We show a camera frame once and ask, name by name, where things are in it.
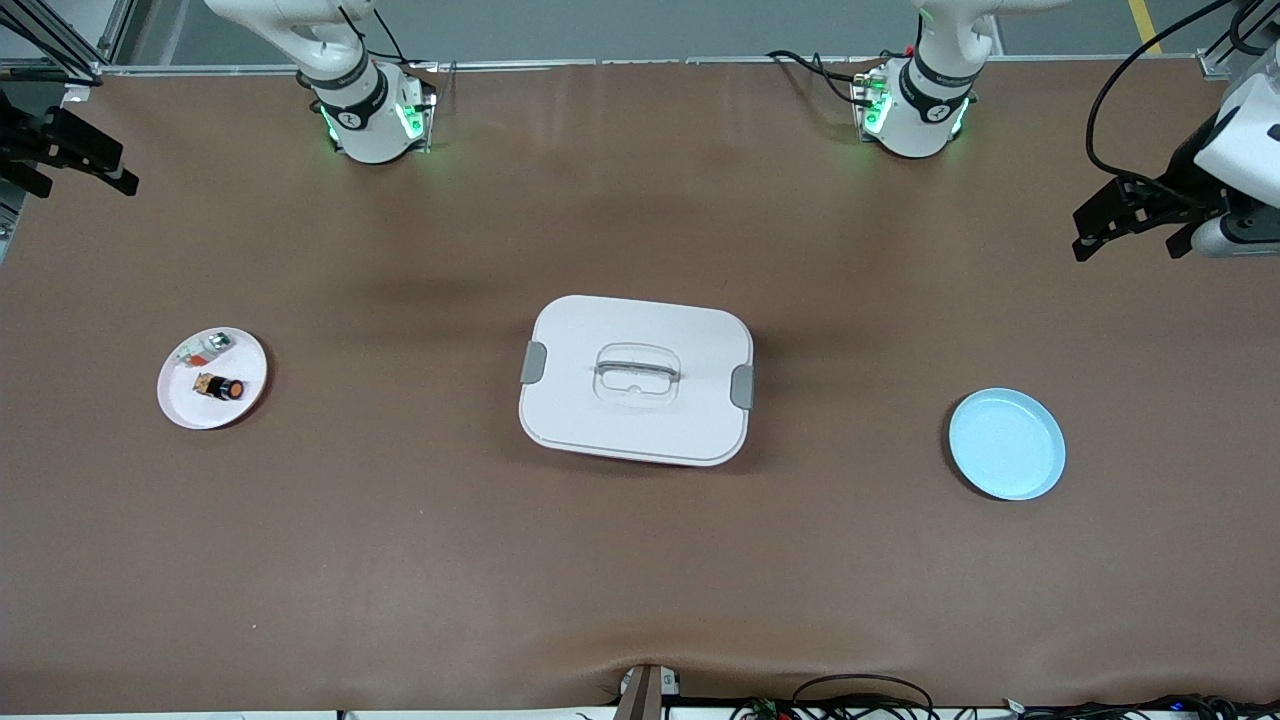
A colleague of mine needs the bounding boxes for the small white orange object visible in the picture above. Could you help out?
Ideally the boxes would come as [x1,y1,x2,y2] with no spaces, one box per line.
[172,333,236,369]

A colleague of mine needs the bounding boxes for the white round plate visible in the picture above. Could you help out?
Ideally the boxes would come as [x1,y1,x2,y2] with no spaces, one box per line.
[157,326,269,431]

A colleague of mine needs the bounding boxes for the light blue round plate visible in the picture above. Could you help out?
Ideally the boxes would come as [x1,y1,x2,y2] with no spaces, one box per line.
[948,387,1067,501]

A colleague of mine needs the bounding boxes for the white lidded storage box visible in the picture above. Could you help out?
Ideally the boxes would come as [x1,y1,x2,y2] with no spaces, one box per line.
[518,294,755,468]

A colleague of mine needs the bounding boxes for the brown table mat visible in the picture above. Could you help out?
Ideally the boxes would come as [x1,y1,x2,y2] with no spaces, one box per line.
[0,58,1280,713]

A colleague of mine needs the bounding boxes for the aluminium frame post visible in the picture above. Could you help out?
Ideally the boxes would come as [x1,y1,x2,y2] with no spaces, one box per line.
[0,0,138,89]
[1198,0,1280,79]

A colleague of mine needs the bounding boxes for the black right arm base cable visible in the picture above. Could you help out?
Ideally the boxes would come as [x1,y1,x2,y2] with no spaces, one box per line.
[335,6,441,73]

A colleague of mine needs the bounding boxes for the black arm base cable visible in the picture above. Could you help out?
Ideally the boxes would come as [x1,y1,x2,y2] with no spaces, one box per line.
[766,49,873,107]
[335,6,441,73]

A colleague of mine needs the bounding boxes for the black left arm base cable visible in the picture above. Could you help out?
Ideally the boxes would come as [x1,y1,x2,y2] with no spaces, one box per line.
[766,49,873,107]

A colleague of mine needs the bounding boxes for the silver table edge rail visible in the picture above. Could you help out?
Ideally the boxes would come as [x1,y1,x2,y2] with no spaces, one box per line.
[95,54,1203,77]

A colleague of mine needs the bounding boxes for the black cable bundle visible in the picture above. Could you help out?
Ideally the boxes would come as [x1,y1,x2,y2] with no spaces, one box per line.
[730,674,1280,720]

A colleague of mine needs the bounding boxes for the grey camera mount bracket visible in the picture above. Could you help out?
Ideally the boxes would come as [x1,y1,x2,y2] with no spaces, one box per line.
[614,663,682,720]

